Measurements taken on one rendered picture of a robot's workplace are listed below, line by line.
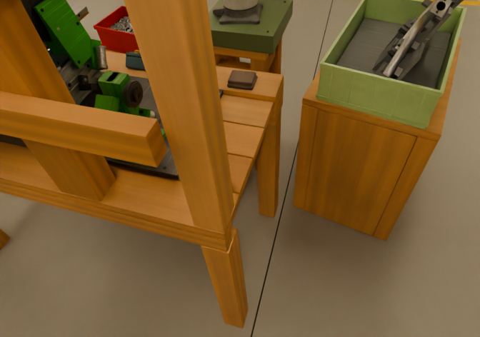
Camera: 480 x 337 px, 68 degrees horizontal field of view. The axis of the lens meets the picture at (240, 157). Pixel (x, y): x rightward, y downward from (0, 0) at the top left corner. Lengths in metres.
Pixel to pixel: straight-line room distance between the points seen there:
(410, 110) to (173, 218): 0.89
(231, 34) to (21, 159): 0.94
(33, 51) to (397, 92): 1.09
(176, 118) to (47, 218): 1.79
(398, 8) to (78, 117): 1.50
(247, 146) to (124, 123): 0.54
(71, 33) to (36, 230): 1.35
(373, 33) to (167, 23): 1.36
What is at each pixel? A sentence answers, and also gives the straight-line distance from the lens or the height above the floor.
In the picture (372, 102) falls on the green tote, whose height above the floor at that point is 0.85.
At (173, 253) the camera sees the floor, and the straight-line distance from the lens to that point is 1.97.
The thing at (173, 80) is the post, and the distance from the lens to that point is 0.61.
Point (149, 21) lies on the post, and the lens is 0.56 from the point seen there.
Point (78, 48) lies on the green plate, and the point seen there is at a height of 1.12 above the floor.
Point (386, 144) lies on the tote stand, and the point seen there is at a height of 0.67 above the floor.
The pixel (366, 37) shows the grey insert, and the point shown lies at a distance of 1.76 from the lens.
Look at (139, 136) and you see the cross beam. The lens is 0.67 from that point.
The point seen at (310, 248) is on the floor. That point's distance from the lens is 1.94.
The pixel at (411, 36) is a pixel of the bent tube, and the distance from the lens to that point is 1.40.
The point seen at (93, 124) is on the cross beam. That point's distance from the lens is 0.73.
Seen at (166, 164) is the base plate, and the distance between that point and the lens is 1.11.
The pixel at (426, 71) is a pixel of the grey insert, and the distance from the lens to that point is 1.61.
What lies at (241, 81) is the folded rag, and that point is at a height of 0.93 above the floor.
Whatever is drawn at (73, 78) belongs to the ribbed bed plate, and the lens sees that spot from 1.31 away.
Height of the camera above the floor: 1.72
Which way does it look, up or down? 49 degrees down
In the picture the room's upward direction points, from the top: 5 degrees counter-clockwise
